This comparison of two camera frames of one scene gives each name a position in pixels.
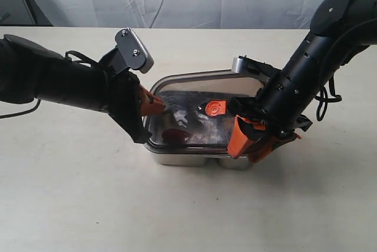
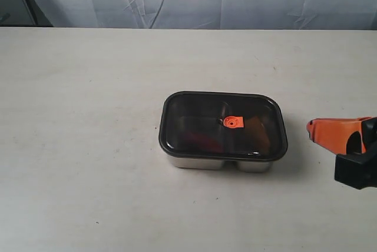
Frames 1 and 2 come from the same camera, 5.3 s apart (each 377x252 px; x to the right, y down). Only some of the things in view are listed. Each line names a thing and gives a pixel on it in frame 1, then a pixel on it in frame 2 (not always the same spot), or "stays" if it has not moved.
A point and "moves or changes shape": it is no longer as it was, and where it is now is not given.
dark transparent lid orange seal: x=195 y=118 moves or changes shape
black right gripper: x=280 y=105 → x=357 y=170
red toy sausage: x=175 y=135 → x=205 y=142
